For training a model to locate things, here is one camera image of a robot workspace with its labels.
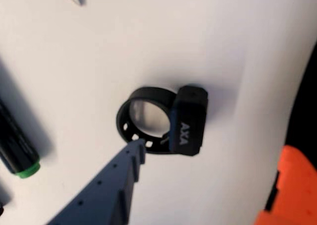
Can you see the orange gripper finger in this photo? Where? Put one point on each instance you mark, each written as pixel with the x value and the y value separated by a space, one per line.
pixel 297 197

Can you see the black marker with green cap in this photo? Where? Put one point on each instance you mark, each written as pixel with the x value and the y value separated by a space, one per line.
pixel 15 145

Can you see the blue-grey gripper finger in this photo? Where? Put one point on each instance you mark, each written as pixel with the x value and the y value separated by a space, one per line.
pixel 99 197

